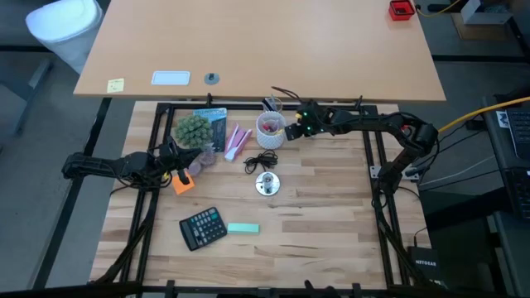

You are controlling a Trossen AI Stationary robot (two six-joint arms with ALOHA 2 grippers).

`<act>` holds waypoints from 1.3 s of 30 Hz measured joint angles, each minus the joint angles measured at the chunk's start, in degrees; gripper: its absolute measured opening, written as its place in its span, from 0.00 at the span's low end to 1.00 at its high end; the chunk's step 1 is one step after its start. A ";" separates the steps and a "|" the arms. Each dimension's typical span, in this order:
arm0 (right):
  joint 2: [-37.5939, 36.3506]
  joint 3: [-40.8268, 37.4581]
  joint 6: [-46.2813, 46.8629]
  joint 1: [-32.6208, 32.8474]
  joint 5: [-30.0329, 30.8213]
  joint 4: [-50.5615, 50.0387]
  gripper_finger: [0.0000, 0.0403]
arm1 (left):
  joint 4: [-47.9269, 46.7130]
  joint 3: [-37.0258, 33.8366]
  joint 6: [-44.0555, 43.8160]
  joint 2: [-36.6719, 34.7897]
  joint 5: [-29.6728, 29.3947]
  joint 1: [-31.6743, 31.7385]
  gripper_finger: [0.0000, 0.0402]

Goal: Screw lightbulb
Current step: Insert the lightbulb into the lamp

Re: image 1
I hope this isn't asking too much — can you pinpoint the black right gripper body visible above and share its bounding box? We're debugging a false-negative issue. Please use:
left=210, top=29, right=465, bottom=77
left=305, top=100, right=335, bottom=137

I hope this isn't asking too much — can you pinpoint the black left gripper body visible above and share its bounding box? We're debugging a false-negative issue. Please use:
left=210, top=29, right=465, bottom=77
left=156, top=138, right=192, bottom=186

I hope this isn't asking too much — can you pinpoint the black power cable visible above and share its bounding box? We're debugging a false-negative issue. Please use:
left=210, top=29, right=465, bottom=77
left=243, top=149, right=279, bottom=175

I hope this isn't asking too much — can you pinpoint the pink stapler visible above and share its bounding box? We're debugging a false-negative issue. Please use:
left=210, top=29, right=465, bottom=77
left=224, top=123, right=253, bottom=162

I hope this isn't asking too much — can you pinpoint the chrome lamp socket base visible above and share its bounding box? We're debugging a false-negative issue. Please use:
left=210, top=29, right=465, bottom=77
left=254, top=171, right=282, bottom=196

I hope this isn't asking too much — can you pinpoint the pink speckled plant pot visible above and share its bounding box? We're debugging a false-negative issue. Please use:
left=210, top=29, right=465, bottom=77
left=198, top=147, right=218, bottom=167

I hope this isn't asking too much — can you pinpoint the green succulent plant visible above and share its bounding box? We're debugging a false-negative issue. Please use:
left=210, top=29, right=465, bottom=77
left=173, top=113, right=214, bottom=150

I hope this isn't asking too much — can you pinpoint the white ribbed pen cup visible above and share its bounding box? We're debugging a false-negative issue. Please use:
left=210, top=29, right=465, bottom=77
left=255, top=110, right=287, bottom=151

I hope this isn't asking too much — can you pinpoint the orange sticky note pad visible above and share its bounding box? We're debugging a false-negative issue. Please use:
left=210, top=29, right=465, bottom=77
left=171, top=171, right=196, bottom=196

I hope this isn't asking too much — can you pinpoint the clear glass pen holder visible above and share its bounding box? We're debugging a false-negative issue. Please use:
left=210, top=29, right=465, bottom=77
left=261, top=95, right=283, bottom=113

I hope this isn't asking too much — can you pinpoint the blue and black book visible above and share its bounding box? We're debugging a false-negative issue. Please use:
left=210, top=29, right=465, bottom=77
left=192, top=107, right=229, bottom=153

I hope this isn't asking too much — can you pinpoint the black desk calculator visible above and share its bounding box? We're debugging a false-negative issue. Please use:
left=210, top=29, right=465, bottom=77
left=178, top=206, right=229, bottom=252

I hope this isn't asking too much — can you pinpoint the white rectangular card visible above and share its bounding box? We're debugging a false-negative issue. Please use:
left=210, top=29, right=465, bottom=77
left=151, top=70, right=191, bottom=87

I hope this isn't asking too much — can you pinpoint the light wood desk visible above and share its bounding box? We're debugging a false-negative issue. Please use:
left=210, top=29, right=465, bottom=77
left=73, top=0, right=447, bottom=103

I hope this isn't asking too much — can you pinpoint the mint green stapler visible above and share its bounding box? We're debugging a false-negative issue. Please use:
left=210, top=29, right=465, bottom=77
left=226, top=222, right=261, bottom=236

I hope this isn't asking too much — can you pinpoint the red plastic box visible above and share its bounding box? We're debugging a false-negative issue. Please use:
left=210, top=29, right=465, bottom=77
left=388, top=0, right=416, bottom=22

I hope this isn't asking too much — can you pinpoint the white trash bin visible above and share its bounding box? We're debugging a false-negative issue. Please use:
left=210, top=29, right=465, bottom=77
left=24, top=0, right=104, bottom=75

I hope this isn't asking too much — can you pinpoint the brown cardboard sheet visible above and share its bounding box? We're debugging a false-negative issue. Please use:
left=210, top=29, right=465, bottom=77
left=450, top=12, right=519, bottom=41

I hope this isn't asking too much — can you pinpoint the grey box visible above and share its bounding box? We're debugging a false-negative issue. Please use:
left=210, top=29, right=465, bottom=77
left=460, top=0, right=513, bottom=26

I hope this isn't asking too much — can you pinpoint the black keyboard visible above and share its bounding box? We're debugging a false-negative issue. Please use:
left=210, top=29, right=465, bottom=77
left=505, top=106, right=530, bottom=161
left=503, top=167, right=530, bottom=220

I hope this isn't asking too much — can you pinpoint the black aluminium table frame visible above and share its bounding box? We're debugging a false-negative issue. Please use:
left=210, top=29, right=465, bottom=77
left=86, top=94, right=446, bottom=298

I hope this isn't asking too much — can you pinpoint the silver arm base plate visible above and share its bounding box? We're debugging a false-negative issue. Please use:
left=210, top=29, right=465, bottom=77
left=369, top=164, right=420, bottom=181

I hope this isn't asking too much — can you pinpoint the thin yellow cable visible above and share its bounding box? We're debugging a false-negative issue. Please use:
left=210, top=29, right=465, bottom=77
left=415, top=0, right=461, bottom=19

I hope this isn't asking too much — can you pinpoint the black Netgear network switch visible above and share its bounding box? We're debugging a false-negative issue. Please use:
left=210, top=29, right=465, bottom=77
left=407, top=246, right=442, bottom=286

